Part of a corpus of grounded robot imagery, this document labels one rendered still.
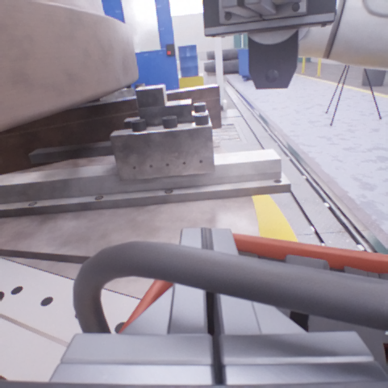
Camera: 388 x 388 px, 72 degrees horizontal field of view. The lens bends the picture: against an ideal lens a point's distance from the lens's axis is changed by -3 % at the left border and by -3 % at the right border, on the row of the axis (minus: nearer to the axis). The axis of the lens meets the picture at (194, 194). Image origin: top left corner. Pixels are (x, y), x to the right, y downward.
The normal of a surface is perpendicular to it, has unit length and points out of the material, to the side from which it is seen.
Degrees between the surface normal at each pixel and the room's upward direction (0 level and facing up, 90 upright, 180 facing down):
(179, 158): 90
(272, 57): 90
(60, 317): 0
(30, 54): 90
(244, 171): 72
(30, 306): 0
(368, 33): 98
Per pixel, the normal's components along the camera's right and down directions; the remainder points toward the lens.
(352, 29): -0.50, 0.52
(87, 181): -0.02, 0.16
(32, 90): 0.96, 0.04
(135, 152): 0.01, 0.46
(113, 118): 0.39, 0.39
